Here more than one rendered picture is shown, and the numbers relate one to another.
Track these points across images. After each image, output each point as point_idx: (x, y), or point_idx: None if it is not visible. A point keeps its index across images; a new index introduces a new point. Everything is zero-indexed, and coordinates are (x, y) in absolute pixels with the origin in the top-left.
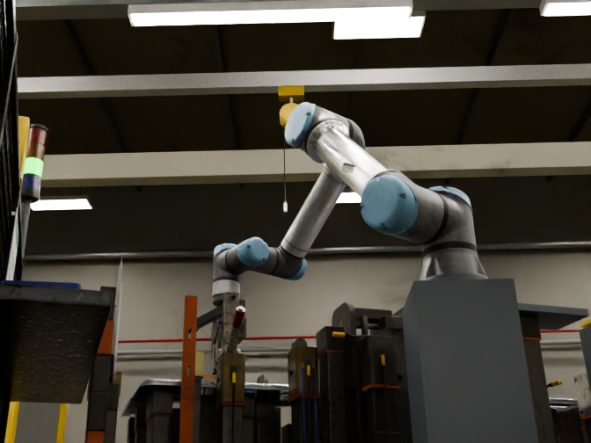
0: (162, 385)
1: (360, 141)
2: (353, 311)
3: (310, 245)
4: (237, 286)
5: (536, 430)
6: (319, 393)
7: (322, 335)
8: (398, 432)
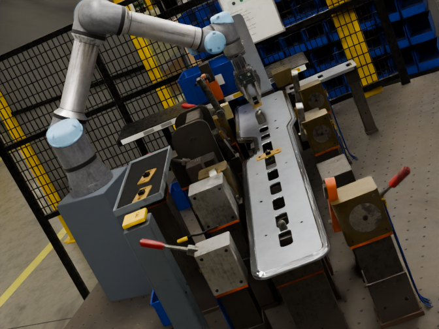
0: (247, 106)
1: (87, 28)
2: (175, 126)
3: (185, 46)
4: (225, 50)
5: (96, 277)
6: (253, 140)
7: None
8: (196, 213)
